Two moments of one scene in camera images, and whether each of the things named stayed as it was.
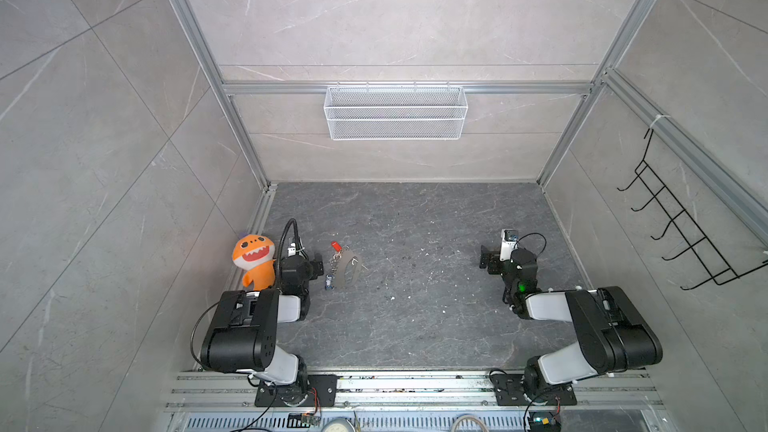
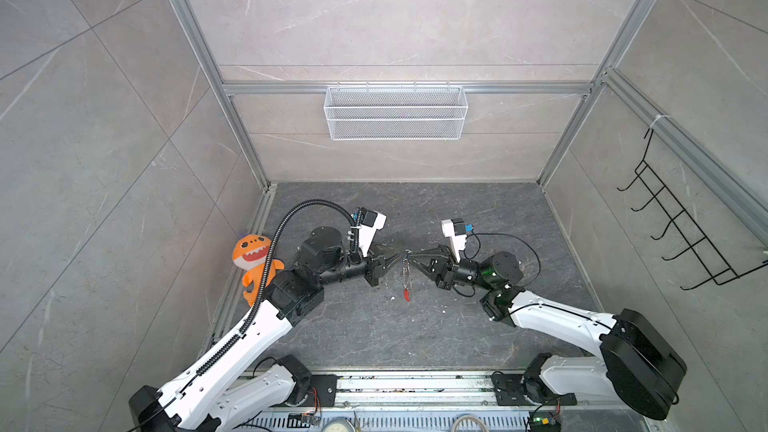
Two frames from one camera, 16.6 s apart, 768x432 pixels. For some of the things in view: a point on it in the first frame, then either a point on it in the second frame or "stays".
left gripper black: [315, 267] -> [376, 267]
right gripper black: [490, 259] -> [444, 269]
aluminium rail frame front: [411, 402] stays
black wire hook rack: [715, 267] stays
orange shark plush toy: [254, 254] stays
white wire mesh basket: [396, 113] stays
